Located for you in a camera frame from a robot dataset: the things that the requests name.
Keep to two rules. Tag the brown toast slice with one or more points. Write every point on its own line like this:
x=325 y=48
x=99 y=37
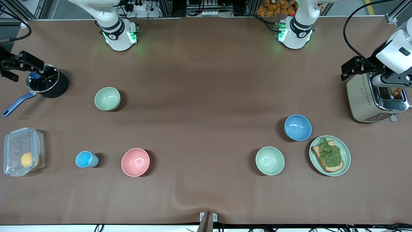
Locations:
x=396 y=93

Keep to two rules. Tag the green plate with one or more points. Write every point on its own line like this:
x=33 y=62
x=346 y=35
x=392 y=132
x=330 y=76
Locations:
x=346 y=158

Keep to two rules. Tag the blue cup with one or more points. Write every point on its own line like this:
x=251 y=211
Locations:
x=84 y=159

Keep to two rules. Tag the white narrow power strip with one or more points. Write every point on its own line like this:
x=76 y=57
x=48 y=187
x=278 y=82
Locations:
x=212 y=13

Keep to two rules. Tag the clear plastic lidded container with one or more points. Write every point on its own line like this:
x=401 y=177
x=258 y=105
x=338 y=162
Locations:
x=14 y=145

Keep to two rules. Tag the green lettuce leaf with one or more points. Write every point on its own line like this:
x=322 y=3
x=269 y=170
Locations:
x=331 y=153

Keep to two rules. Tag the grey metal table bracket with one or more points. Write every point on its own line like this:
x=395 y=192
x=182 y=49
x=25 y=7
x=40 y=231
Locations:
x=208 y=219

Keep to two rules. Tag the aluminium frame profile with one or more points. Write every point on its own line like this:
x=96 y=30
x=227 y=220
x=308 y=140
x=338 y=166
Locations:
x=19 y=9
x=397 y=14

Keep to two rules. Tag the yellow round fruit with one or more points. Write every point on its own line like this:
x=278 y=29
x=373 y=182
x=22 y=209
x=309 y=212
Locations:
x=29 y=159

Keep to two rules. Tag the pink bowl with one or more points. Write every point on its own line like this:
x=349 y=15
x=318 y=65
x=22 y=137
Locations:
x=135 y=162

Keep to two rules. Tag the beige metal toaster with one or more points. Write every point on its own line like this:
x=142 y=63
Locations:
x=362 y=96

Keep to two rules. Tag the white power strip with plugs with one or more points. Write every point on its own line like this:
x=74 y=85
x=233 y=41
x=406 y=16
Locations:
x=141 y=13

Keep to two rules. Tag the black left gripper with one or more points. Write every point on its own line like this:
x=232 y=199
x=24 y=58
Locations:
x=369 y=65

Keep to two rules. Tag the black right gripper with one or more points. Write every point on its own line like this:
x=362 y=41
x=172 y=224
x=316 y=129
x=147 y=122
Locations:
x=5 y=64

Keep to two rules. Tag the green bowl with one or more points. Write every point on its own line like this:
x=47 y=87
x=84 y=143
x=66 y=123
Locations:
x=107 y=99
x=269 y=160

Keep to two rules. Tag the blue bowl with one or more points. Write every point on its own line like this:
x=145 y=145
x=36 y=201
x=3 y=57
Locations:
x=298 y=127

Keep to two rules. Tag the bread slice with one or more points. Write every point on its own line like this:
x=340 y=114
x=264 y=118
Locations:
x=318 y=153

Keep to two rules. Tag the orange snack bags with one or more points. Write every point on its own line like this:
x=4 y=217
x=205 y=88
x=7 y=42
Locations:
x=273 y=8

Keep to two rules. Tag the glass lid with blue knob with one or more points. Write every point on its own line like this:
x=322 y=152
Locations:
x=43 y=80

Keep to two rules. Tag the brown table cover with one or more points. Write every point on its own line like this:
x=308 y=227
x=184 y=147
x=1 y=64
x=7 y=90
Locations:
x=206 y=135

